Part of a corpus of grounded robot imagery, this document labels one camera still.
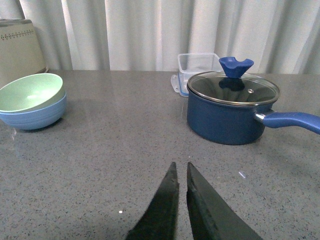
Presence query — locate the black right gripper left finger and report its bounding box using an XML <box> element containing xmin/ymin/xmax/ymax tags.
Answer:
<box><xmin>126</xmin><ymin>162</ymin><xmax>179</xmax><ymax>240</ymax></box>

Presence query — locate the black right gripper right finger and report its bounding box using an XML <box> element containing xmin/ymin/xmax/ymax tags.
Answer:
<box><xmin>186</xmin><ymin>162</ymin><xmax>261</xmax><ymax>240</ymax></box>

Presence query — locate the blue plastic bowl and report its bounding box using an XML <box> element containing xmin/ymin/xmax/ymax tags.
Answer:
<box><xmin>0</xmin><ymin>93</ymin><xmax>67</xmax><ymax>130</ymax></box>

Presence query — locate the green plastic bowl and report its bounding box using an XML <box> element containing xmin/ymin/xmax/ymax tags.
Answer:
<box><xmin>0</xmin><ymin>73</ymin><xmax>66</xmax><ymax>113</ymax></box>

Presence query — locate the dark blue saucepan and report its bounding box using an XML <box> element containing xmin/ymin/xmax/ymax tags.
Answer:
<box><xmin>187</xmin><ymin>95</ymin><xmax>320</xmax><ymax>145</ymax></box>

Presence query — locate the glass lid blue knob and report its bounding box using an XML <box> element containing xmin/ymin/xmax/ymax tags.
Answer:
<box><xmin>187</xmin><ymin>56</ymin><xmax>280</xmax><ymax>107</ymax></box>

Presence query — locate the clear plastic food container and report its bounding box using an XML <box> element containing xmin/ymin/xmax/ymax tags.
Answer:
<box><xmin>170</xmin><ymin>53</ymin><xmax>223</xmax><ymax>97</ymax></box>

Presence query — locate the white curtain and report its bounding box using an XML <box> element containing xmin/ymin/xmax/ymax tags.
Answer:
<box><xmin>0</xmin><ymin>0</ymin><xmax>320</xmax><ymax>74</ymax></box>

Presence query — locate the cream two-slot toaster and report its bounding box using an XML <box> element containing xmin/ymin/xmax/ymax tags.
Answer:
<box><xmin>0</xmin><ymin>19</ymin><xmax>48</xmax><ymax>87</ymax></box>

